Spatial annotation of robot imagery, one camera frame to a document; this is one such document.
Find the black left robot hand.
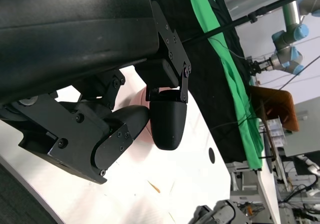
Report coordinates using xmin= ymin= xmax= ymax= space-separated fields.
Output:
xmin=0 ymin=0 xmax=192 ymax=185

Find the pink plastic bowl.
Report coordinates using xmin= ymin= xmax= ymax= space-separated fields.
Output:
xmin=109 ymin=87 xmax=158 ymax=149

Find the grey blue-jointed robot arm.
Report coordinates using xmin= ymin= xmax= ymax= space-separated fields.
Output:
xmin=246 ymin=0 xmax=311 ymax=76

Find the green backdrop cloth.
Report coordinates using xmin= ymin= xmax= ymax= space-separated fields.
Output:
xmin=184 ymin=0 xmax=265 ymax=171

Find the thin orange sliver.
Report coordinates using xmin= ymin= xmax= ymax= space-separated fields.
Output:
xmin=146 ymin=180 xmax=161 ymax=193

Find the black boom pole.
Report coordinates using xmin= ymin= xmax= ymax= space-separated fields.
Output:
xmin=181 ymin=0 xmax=320 ymax=44

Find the black round table grommet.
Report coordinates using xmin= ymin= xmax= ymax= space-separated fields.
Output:
xmin=208 ymin=147 xmax=216 ymax=165

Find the brown wooden board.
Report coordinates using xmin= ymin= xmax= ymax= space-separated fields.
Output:
xmin=249 ymin=85 xmax=300 ymax=132

